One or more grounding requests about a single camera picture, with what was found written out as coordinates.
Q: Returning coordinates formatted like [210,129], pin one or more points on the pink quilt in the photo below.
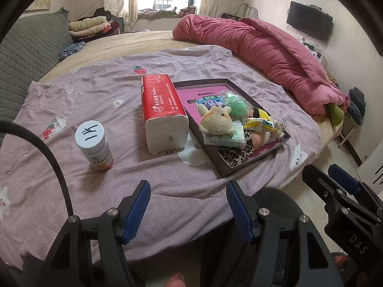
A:
[254,44]

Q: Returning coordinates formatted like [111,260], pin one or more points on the dark shallow cardboard box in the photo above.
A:
[209,152]

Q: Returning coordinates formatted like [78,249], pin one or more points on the white-lidded bottle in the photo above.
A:
[94,146]

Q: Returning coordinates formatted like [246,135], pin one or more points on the side table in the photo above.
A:
[350,134]

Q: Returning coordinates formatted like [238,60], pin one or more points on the white panel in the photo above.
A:
[372,167]

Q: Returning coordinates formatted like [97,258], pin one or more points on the peach soft doll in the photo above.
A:
[258,139]

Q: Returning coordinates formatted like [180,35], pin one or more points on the pile of dark clothes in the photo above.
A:
[356,104]

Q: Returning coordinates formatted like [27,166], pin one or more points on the pile of folded blankets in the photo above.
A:
[89,25]

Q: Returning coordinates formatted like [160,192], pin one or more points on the purple white packet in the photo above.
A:
[209,101]

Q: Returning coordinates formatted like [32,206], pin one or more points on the green round sponge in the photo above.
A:
[236,104]

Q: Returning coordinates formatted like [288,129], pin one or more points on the black garment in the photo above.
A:
[103,12]

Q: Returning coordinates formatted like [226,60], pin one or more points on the dark chair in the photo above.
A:
[118,25]

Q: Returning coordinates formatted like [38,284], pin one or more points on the dark patterned cloth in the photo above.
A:
[71,50]

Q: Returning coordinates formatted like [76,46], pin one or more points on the white cabinet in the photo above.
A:
[314,50]

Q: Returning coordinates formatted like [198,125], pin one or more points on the mauve printed blanket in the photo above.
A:
[119,80]

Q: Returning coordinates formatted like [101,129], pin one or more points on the cream plush toy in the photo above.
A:
[217,119]

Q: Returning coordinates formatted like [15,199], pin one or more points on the person's right hand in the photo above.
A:
[341,261]

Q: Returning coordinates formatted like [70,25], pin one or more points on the flower wall painting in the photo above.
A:
[39,1]

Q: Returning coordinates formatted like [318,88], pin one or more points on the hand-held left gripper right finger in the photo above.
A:
[239,215]

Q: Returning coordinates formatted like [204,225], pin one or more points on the clothes on windowsill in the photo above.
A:
[167,12]

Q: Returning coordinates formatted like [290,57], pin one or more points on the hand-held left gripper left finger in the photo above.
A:
[137,212]

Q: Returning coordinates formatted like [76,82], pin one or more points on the black wall television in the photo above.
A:
[309,21]

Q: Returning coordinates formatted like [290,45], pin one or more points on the black bag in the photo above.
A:
[229,16]

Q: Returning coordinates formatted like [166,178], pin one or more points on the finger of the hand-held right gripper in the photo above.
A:
[323,185]
[344,179]

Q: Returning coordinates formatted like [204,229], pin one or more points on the brown plush toy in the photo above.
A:
[332,79]

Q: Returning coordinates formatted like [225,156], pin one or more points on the green tissue packet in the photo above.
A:
[224,136]

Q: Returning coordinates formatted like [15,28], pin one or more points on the leopard print cloth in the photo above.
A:
[236,155]

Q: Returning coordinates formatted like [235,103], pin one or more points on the green pillow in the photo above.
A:
[336,112]

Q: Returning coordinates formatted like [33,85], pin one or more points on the red tissue pack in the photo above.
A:
[163,110]

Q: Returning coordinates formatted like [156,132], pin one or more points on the grey quilted headboard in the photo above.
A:
[30,50]

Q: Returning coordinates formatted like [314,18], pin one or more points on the yellow cartoon packet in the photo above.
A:
[260,122]

